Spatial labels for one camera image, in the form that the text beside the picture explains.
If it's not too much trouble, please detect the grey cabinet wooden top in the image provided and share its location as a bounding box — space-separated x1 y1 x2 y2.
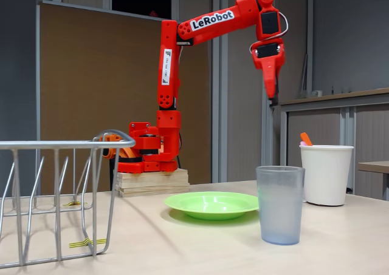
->
278 87 389 200

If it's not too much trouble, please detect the green plastic plate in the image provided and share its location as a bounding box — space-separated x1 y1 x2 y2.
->
164 191 260 221

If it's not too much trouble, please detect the translucent plastic tumbler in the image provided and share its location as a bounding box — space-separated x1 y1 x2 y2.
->
255 165 306 246

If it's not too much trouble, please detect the wooden base block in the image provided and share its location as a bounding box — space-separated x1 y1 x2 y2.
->
116 168 190 198

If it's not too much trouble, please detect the grey leaning bar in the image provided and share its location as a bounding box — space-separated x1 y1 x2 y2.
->
299 53 309 98

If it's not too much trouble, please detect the white servo wire loop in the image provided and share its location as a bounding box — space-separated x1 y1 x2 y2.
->
249 12 289 53

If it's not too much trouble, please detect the brown side table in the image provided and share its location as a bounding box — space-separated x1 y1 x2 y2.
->
357 161 389 202

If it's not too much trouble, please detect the brown partition board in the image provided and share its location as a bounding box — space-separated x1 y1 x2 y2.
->
35 0 212 194

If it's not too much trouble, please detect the orange plastic clamp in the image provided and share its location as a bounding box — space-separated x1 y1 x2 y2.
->
98 134 143 160

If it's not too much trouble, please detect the white paper cup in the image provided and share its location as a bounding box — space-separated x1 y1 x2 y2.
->
299 144 355 206

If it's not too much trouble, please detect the metal wire dish rack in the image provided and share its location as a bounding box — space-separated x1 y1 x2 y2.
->
0 129 137 268

